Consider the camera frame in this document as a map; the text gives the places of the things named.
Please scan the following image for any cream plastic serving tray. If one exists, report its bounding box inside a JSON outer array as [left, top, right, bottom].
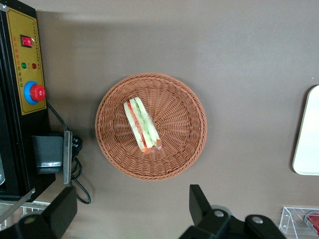
[[292, 85, 319, 176]]

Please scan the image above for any black machine power cable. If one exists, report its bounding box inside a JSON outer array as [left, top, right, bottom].
[[46, 102, 92, 205]]

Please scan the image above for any clear acrylic bottle rack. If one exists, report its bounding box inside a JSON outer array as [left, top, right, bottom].
[[278, 205, 319, 237]]

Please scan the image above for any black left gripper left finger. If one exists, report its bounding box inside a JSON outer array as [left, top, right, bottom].
[[14, 186, 78, 239]]

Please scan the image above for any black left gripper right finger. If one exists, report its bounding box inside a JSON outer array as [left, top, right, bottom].
[[179, 184, 287, 239]]

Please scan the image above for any sandwich with lettuce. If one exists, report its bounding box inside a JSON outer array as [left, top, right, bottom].
[[123, 97, 163, 153]]

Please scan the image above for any round brown wicker basket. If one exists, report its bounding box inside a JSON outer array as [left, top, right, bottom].
[[95, 72, 208, 181]]

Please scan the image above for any black sealing machine yellow panel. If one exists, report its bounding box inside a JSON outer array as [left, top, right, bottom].
[[0, 0, 73, 221]]

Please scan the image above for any white wire snack rack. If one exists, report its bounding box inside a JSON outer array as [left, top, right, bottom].
[[0, 201, 52, 229]]

